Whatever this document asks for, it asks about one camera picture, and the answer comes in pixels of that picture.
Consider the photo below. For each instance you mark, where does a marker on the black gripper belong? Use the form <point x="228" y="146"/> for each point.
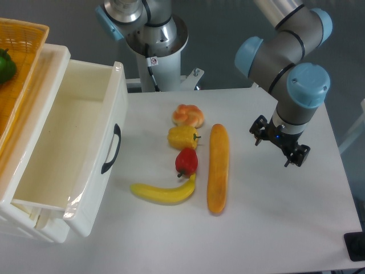
<point x="288" y="142"/>

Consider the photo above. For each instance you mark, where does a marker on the white plastic drawer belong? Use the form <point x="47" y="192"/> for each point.
<point x="63" y="175"/>

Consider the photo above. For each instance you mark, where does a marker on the yellow woven basket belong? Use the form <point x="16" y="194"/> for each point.
<point x="21" y="43"/>

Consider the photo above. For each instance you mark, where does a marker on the white drawer cabinet frame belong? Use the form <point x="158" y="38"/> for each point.
<point x="28" y="220"/>

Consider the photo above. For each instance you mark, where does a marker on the round twisted bread roll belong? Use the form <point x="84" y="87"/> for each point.
<point x="188" y="115"/>

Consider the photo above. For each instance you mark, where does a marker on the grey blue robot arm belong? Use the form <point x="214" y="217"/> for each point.
<point x="276" y="66"/>

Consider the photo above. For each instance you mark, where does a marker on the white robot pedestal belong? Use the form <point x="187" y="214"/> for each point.
<point x="158" y="55"/>

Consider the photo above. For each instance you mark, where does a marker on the long orange bread loaf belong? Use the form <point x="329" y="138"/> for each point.
<point x="219" y="152"/>

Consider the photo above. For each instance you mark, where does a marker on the black drawer handle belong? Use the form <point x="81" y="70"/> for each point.
<point x="113" y="150"/>

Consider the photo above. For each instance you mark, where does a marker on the green bell pepper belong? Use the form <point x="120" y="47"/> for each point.
<point x="8" y="67"/>

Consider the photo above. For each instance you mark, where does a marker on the red bell pepper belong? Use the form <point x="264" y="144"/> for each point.
<point x="186" y="162"/>

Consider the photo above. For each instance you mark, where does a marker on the yellow bell pepper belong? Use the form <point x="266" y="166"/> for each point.
<point x="181" y="137"/>

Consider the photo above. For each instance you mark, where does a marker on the yellow banana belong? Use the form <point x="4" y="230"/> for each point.
<point x="169" y="196"/>

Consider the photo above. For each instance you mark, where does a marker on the black device at edge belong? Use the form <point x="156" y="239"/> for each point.
<point x="355" y="245"/>

